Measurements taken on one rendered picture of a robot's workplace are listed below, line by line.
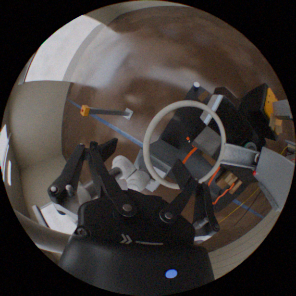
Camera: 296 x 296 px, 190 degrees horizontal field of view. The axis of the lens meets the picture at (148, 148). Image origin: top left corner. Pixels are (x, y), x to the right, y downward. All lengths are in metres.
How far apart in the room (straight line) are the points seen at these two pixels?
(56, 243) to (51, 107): 6.08
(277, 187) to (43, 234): 0.80
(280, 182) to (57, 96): 6.68
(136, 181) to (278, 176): 1.04
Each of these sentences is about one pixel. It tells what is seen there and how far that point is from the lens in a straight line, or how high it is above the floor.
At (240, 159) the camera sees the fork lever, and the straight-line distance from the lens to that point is 0.75.
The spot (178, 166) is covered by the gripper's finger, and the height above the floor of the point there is 1.54.
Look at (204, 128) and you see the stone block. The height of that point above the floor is 0.84.
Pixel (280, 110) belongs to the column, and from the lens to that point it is 1.57.
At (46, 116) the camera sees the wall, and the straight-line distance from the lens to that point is 6.25.
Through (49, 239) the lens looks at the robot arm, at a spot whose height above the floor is 1.79.
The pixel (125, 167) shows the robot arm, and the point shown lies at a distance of 0.80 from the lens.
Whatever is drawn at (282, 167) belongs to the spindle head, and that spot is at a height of 1.44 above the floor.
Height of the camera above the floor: 1.72
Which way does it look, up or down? 63 degrees down
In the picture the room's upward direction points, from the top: 119 degrees counter-clockwise
